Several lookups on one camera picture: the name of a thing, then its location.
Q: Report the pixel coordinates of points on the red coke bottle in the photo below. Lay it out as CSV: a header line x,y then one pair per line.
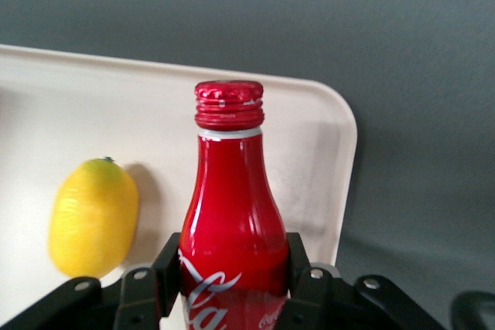
x,y
232,210

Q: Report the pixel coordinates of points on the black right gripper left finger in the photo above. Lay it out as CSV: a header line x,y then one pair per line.
x,y
135,299

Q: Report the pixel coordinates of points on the yellow lemon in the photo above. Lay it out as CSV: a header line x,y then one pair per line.
x,y
93,218

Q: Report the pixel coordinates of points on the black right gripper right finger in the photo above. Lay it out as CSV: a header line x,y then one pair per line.
x,y
328,307

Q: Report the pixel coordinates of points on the cream plastic tray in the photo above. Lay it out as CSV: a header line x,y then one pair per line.
x,y
116,113

